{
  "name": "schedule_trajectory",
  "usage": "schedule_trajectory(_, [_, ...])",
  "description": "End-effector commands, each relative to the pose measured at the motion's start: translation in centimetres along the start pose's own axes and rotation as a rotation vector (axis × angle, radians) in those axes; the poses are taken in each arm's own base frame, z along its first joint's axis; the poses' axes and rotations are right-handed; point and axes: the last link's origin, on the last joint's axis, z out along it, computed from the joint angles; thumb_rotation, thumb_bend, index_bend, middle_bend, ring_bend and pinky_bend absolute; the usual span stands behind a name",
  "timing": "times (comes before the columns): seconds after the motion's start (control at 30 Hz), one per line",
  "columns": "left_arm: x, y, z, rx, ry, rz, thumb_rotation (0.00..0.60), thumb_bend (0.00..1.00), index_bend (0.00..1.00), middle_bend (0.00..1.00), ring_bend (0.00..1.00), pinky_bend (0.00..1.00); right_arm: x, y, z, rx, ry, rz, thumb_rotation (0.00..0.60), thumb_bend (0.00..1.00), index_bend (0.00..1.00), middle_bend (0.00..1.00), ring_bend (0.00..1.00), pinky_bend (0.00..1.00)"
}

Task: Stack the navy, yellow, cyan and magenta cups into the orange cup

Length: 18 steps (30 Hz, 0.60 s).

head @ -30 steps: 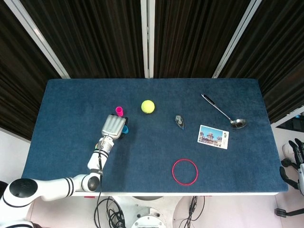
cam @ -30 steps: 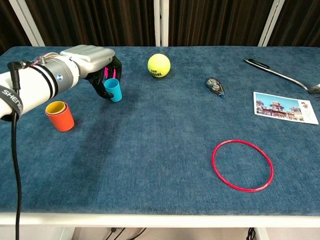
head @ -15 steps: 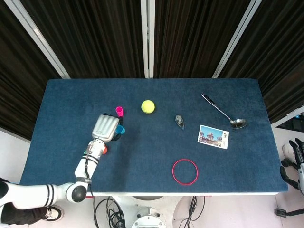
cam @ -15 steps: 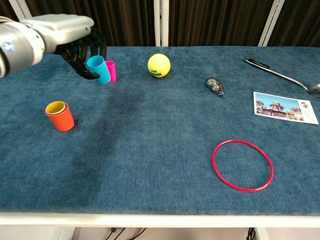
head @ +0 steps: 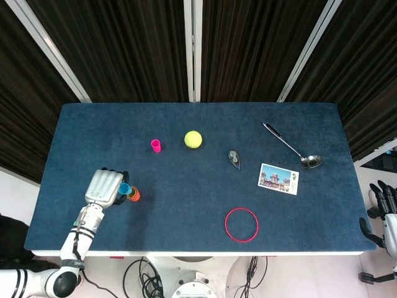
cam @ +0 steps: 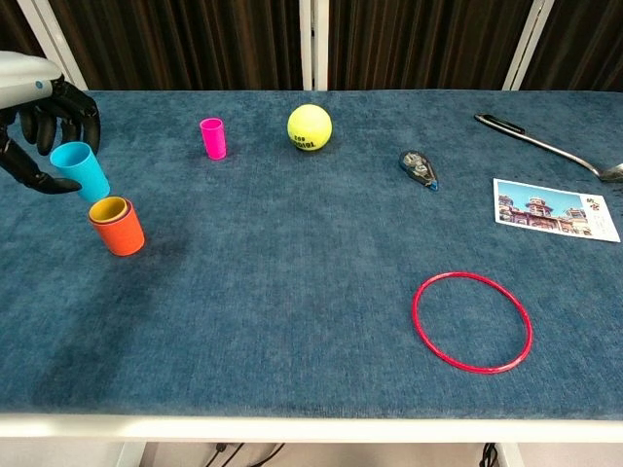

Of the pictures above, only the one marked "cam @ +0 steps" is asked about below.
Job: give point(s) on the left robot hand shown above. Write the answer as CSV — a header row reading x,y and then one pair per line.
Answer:
x,y
24,82

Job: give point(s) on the cyan plastic cup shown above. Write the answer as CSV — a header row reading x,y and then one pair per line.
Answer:
x,y
90,177

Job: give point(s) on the yellow plastic cup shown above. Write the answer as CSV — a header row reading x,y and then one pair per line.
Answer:
x,y
108,209

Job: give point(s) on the magenta plastic cup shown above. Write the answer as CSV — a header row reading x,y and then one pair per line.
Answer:
x,y
213,140

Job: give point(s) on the dark brown curtain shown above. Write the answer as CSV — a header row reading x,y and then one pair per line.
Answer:
x,y
14,24
414,44
194,44
589,44

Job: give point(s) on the orange plastic cup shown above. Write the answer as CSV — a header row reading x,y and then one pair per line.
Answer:
x,y
121,238

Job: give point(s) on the yellow tennis ball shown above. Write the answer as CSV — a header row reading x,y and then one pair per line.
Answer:
x,y
309,126

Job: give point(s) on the blue table cloth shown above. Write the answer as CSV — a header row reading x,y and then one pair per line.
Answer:
x,y
292,316

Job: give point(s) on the white table leg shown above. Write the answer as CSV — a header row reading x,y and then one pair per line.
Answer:
x,y
511,455
130,455

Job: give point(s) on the clear correction tape dispenser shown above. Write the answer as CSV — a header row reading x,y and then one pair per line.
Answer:
x,y
416,168

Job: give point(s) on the building photo postcard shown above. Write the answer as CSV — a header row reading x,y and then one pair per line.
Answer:
x,y
545,209

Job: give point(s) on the white frame post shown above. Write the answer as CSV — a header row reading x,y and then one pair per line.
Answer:
x,y
528,44
48,29
314,44

